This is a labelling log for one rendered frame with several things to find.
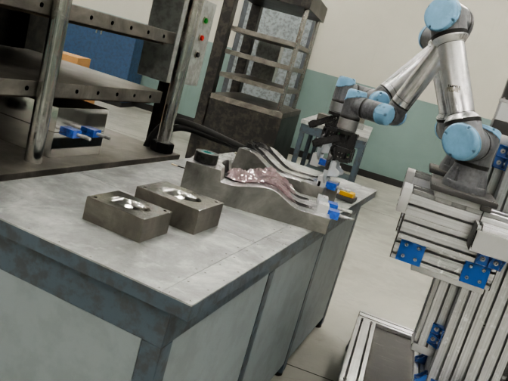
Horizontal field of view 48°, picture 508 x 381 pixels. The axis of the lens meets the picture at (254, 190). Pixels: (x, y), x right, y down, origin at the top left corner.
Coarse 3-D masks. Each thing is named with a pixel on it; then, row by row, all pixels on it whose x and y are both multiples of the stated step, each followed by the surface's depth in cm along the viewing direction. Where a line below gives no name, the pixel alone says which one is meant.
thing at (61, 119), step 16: (0, 96) 198; (0, 112) 199; (16, 112) 196; (32, 112) 193; (64, 112) 192; (80, 112) 200; (96, 112) 208; (0, 128) 199; (16, 128) 197; (48, 128) 191; (64, 128) 195; (80, 128) 202; (96, 128) 211; (16, 144) 197; (48, 144) 192; (64, 144) 198; (80, 144) 205; (96, 144) 214
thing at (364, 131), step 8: (304, 120) 589; (360, 120) 718; (304, 128) 591; (320, 128) 586; (360, 128) 662; (368, 128) 724; (312, 136) 683; (320, 136) 589; (360, 136) 579; (368, 136) 603; (296, 144) 596; (360, 144) 581; (296, 152) 597; (304, 152) 688; (312, 152) 777; (360, 152) 583; (304, 160) 689; (360, 160) 674; (312, 168) 745; (320, 168) 762; (352, 168) 587; (344, 176) 749; (352, 176) 589
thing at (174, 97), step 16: (192, 0) 236; (192, 16) 237; (192, 32) 239; (192, 48) 243; (176, 64) 242; (176, 80) 243; (176, 96) 245; (176, 112) 248; (160, 128) 249; (160, 144) 248
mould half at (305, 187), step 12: (228, 156) 242; (240, 156) 226; (252, 156) 224; (252, 168) 225; (264, 168) 223; (288, 180) 220; (300, 180) 220; (336, 180) 239; (300, 192) 219; (312, 192) 217; (324, 192) 219; (336, 192) 240
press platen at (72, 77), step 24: (0, 48) 238; (24, 48) 265; (0, 72) 174; (24, 72) 189; (72, 72) 226; (96, 72) 250; (72, 96) 194; (96, 96) 206; (120, 96) 219; (144, 96) 234
